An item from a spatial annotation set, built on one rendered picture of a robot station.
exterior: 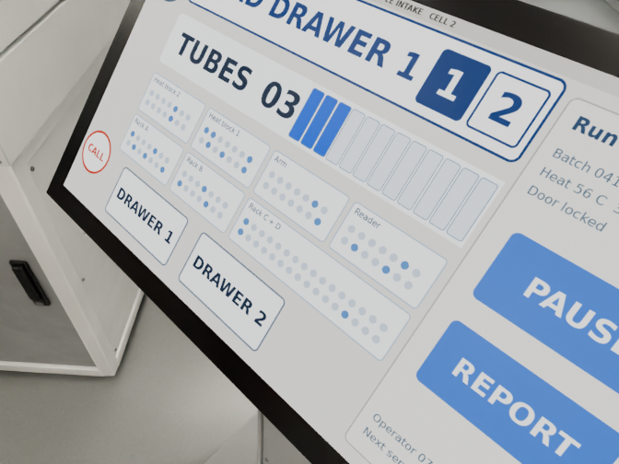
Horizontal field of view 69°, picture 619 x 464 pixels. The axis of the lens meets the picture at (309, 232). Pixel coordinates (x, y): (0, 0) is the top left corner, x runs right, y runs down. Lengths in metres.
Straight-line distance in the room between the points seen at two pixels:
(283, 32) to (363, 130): 0.10
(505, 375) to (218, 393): 1.19
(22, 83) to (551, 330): 0.83
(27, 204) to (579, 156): 0.84
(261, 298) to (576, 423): 0.20
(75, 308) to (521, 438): 1.01
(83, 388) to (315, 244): 1.25
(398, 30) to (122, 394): 1.30
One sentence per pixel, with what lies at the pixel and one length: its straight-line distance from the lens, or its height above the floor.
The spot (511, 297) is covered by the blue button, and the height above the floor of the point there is 1.09.
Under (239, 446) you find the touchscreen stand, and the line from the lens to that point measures 1.32.
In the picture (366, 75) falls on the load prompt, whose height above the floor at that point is 1.14.
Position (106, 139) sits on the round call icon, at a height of 1.03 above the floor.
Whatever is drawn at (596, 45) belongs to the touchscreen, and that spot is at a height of 1.19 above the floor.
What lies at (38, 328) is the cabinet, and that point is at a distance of 1.30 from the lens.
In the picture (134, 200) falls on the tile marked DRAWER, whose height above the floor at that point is 1.01.
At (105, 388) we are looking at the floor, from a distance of 1.49.
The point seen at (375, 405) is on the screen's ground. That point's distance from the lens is 0.30.
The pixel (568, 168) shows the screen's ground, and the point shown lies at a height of 1.14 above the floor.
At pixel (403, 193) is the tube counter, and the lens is 0.29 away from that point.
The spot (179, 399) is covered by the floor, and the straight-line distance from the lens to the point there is 1.42.
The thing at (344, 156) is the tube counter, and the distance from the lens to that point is 0.31.
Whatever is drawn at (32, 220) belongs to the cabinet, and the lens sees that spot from 0.96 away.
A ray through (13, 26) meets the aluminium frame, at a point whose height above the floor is 0.96.
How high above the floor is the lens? 1.28
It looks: 46 degrees down
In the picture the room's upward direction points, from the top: 6 degrees clockwise
